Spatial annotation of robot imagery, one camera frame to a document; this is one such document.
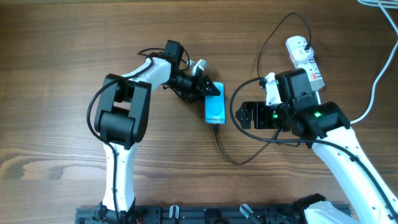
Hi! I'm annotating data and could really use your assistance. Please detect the black charging cable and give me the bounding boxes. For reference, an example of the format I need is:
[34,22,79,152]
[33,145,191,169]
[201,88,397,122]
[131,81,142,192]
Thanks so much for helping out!
[213,11,313,166]

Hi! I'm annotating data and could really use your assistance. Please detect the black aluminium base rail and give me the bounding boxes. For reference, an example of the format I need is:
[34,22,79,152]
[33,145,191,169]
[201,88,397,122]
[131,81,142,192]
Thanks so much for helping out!
[75,204,307,224]

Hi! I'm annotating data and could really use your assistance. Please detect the Galaxy smartphone with cyan screen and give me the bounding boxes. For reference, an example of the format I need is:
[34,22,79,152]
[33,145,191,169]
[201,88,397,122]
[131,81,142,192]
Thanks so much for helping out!
[205,82,226,124]

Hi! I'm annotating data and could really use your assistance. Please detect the white USB charger plug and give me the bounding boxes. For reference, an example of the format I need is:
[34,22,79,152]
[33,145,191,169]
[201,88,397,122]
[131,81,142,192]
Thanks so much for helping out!
[290,47,314,63]

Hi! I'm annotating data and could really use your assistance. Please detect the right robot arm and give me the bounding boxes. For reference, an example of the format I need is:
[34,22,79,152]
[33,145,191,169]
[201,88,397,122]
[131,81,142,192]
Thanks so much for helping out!
[230,68,397,223]

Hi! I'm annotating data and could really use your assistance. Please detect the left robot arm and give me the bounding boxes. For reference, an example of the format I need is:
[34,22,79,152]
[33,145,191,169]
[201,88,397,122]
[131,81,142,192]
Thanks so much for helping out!
[86,40,226,223]

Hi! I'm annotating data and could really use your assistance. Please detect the white power strip cord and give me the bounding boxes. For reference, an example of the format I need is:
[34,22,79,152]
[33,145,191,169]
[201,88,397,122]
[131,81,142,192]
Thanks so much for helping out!
[315,2,398,125]

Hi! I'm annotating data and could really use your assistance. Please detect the white cables at corner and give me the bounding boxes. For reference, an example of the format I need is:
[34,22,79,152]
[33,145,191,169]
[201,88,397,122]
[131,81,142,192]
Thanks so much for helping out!
[356,0,398,9]

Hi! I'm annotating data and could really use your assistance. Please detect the black right camera cable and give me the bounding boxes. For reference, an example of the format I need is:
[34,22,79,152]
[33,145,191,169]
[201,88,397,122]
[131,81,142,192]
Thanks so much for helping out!
[229,77,398,218]

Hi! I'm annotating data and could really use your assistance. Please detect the white power strip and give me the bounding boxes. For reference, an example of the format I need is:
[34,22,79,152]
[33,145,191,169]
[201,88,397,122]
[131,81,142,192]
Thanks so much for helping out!
[285,35,325,91]

